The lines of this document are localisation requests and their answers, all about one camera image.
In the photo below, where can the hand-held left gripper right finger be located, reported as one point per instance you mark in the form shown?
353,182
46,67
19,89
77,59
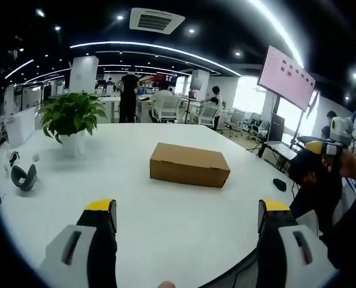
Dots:
285,249

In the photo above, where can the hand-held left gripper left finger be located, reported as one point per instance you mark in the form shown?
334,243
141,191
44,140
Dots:
84,246

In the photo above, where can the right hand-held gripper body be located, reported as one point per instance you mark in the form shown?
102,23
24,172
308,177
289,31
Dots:
341,124

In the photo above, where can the brown cardboard shoe box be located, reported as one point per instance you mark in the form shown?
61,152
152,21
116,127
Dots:
189,165

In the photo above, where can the white box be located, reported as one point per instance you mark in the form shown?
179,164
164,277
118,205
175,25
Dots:
21,126

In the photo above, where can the person's right hand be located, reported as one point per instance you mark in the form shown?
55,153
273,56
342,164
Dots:
350,163

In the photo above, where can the person's left hand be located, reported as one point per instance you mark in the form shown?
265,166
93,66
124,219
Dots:
167,284

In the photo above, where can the laptop on stand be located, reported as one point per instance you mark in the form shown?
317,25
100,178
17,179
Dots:
281,144

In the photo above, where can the black small object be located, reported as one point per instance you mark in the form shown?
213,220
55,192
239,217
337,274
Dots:
279,184

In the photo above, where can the small white object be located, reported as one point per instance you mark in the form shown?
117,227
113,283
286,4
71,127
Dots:
35,157

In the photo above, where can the white plant pot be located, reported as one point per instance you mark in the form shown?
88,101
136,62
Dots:
73,144

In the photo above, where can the black and white headphones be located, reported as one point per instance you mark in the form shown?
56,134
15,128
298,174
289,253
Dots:
13,158

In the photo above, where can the white mesh office chair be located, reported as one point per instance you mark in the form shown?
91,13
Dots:
208,115
167,108

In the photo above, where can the green potted plant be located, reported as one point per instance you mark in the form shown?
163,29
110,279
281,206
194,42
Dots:
71,112

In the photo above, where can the ceiling air conditioner vent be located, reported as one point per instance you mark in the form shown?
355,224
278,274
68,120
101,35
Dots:
155,18

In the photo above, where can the large wall display screen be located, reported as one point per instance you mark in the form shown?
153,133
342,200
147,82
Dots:
286,78

